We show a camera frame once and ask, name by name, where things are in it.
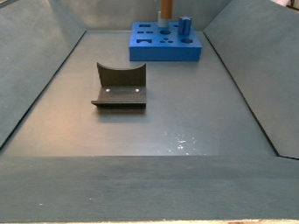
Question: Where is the blue block with shaped holes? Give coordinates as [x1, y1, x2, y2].
[128, 22, 202, 61]

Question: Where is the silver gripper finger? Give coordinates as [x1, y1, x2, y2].
[158, 10, 171, 28]

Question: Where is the black curved cradle stand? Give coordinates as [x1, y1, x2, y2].
[91, 64, 146, 108]

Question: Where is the blue star-shaped peg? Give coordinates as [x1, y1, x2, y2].
[178, 17, 192, 36]

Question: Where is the brown round cylinder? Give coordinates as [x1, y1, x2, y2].
[162, 0, 174, 19]

